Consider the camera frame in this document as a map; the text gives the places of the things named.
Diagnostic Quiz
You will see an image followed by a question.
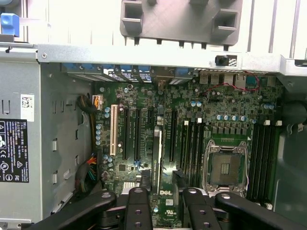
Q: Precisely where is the silver chipset heatsink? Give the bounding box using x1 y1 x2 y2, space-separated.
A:
122 181 142 192

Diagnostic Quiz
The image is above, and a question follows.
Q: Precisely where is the CPU socket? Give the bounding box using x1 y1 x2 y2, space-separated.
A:
202 138 250 196

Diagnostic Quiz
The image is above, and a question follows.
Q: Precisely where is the black RAM slot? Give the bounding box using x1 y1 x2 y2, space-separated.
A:
271 121 281 206
258 121 267 203
250 123 261 201
198 118 205 186
265 122 274 204
192 119 200 185
186 121 194 183
180 121 188 178

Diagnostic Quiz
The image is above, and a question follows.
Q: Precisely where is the long PCIe expansion slot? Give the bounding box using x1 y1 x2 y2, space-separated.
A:
121 107 129 161
134 108 142 162
169 109 178 164

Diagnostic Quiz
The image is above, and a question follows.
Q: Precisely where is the white PCI expansion slot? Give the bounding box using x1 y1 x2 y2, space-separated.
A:
109 104 119 156

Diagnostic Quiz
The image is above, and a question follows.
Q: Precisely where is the green motherboard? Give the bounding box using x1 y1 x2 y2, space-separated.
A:
92 71 285 230

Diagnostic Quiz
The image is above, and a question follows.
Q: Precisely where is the black power supply label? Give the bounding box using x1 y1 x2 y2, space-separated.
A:
0 118 30 184

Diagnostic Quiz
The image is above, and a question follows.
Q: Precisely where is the black round knob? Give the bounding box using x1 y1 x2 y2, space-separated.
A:
215 55 229 66

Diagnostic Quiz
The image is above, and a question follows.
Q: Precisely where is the black and grey PC case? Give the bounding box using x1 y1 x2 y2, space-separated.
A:
0 42 307 230

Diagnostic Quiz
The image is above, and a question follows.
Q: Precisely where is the grey power supply unit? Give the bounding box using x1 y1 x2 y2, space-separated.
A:
0 51 43 225

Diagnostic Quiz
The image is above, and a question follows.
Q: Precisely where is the grey plastic parts rack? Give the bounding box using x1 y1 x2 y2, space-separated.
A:
119 0 242 46

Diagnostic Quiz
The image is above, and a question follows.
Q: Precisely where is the blue case latch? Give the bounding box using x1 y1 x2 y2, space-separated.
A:
0 13 20 38

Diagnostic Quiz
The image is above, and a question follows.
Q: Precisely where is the multicolour power cable bundle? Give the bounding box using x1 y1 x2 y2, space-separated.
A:
73 152 103 196

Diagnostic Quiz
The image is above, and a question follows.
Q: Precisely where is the black sleeved power cable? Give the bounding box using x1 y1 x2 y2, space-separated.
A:
75 94 104 159

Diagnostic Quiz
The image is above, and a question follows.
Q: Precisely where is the thin red wire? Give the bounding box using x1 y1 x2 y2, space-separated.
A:
198 70 261 97

